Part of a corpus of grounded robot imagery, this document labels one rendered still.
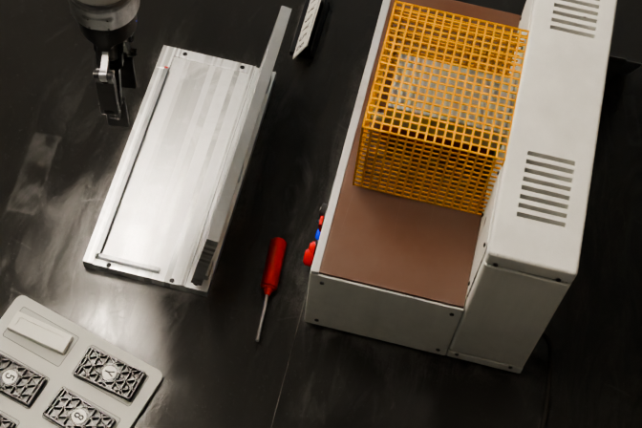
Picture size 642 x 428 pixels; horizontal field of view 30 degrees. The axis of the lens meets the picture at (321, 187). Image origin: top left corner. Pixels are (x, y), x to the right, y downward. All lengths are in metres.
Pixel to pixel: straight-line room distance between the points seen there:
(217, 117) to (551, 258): 0.73
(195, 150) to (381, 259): 0.44
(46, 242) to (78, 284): 0.09
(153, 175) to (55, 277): 0.23
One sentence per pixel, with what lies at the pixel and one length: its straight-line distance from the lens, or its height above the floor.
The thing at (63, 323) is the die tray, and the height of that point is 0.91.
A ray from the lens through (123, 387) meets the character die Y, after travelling 1.88.
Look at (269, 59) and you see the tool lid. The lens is 1.91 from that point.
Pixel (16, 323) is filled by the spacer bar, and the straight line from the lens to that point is 1.93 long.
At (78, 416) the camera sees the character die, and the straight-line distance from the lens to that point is 1.86.
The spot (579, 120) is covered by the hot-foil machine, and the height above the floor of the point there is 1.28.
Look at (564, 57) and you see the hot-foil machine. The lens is 1.77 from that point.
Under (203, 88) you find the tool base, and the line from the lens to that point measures 2.11.
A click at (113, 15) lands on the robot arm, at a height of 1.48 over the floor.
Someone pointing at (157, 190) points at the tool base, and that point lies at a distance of 2.01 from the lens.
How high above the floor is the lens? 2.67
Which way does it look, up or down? 61 degrees down
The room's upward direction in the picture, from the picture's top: 7 degrees clockwise
